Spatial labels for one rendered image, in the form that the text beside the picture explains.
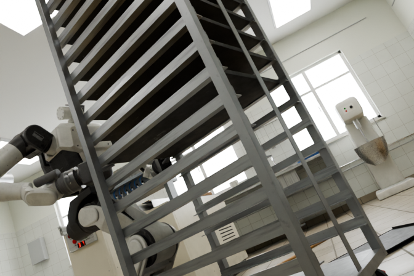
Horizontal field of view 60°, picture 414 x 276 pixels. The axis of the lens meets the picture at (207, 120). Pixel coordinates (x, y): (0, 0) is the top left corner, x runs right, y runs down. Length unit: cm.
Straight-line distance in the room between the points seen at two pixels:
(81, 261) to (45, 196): 144
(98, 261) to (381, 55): 524
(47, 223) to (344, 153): 559
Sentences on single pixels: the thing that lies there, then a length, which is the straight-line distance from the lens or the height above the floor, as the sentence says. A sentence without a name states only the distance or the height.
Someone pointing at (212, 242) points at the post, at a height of 37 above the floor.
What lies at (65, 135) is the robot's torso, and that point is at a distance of 171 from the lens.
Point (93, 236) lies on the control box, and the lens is 272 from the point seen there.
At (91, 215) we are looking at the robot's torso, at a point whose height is 67.
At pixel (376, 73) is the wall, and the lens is 640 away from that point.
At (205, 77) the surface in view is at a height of 77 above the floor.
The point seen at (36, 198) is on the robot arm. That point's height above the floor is 76.
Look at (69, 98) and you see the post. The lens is 145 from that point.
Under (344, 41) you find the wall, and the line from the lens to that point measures 655.
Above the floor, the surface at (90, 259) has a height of 60.
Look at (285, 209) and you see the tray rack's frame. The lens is 87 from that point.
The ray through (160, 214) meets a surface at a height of 50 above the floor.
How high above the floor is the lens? 36
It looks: 18 degrees up
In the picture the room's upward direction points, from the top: 24 degrees counter-clockwise
